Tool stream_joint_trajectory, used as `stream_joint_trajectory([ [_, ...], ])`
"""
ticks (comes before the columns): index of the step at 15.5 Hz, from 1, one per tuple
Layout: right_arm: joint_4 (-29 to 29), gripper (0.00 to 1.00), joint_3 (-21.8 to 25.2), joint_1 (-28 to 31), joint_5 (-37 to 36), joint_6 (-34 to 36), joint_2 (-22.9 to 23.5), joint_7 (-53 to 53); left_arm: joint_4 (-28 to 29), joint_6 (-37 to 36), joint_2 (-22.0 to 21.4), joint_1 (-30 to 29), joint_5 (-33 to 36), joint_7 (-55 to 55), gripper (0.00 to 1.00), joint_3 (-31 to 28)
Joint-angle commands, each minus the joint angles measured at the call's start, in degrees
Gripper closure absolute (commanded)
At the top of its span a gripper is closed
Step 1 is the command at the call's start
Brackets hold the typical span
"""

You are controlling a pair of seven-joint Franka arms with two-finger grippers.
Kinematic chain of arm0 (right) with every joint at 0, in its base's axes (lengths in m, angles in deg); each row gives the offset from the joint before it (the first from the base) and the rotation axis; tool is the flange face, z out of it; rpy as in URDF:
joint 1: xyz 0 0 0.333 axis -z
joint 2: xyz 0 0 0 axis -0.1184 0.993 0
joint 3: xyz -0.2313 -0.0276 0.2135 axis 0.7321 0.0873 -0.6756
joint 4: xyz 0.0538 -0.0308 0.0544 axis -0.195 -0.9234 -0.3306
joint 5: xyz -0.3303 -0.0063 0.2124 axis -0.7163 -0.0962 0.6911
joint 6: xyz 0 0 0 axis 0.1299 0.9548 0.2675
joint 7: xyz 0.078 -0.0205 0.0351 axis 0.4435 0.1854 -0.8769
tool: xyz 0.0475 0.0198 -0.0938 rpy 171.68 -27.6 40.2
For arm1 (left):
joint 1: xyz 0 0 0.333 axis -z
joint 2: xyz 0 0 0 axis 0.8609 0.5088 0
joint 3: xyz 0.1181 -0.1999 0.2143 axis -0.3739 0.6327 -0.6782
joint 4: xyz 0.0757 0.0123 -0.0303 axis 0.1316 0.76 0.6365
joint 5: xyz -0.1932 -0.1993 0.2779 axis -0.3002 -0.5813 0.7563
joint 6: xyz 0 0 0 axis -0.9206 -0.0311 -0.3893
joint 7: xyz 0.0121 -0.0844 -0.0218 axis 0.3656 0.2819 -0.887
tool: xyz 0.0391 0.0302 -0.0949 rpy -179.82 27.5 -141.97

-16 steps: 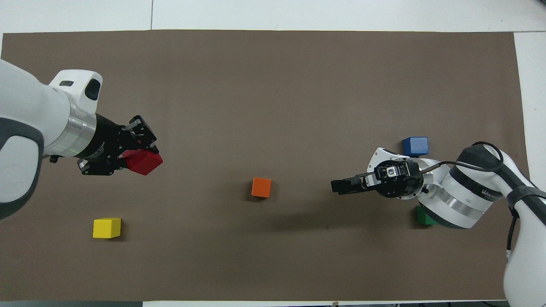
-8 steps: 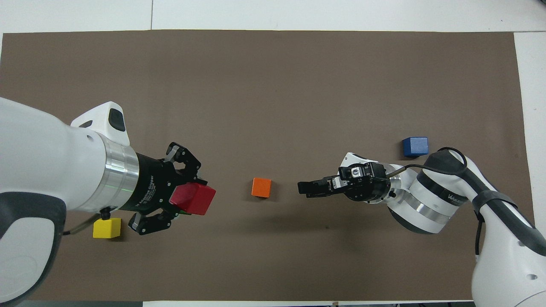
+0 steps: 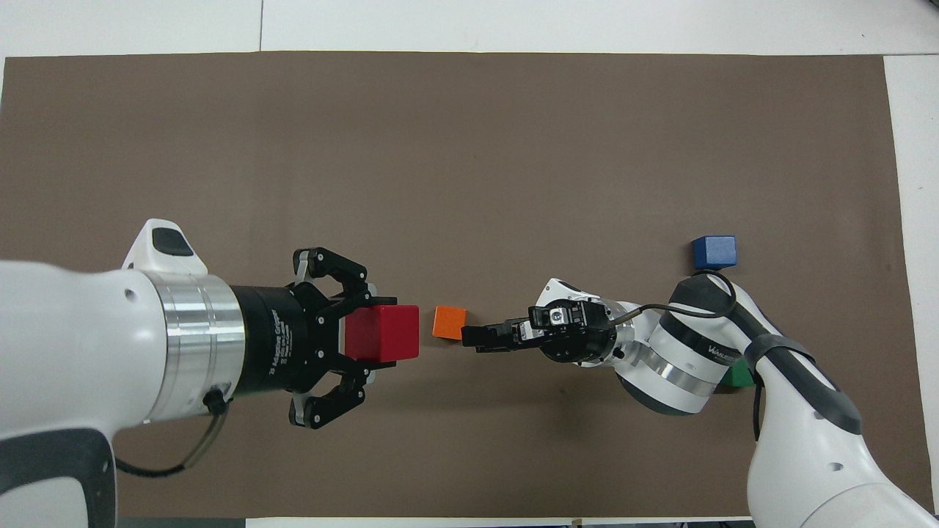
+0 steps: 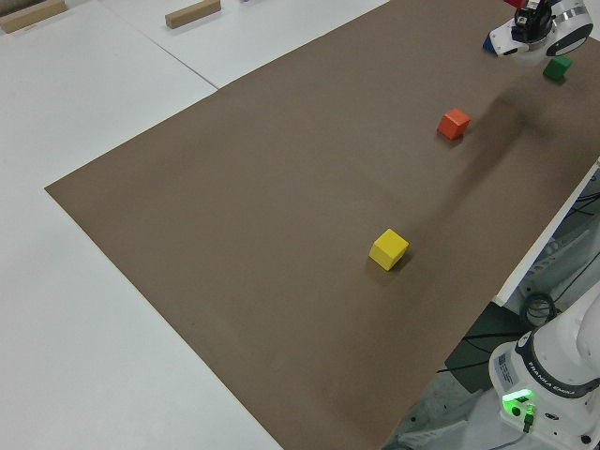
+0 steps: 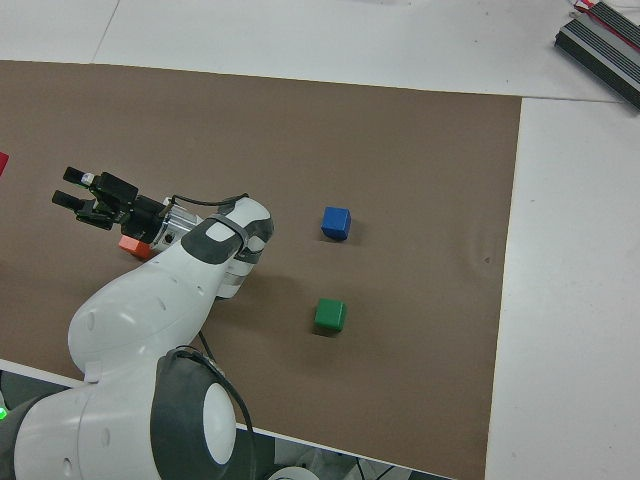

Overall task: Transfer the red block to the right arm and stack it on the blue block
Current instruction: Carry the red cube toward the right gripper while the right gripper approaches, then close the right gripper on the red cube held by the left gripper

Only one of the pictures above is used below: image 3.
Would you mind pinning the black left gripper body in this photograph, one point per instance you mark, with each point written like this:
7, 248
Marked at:
275, 341

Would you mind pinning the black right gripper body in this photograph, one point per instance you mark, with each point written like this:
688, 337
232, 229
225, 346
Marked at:
576, 334

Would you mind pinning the red wooden block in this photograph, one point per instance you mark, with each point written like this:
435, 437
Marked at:
385, 334

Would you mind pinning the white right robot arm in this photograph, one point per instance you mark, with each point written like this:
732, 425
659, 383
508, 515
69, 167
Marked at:
799, 440

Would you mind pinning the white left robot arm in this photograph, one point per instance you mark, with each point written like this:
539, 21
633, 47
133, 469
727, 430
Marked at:
81, 352

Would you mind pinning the orange wooden block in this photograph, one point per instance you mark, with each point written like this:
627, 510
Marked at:
448, 323

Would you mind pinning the blue wooden block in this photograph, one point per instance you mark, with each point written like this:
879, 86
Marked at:
714, 251

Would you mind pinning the green wooden block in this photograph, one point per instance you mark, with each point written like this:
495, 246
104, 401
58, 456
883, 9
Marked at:
737, 378

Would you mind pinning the brown table mat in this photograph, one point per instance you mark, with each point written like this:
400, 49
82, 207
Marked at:
469, 147

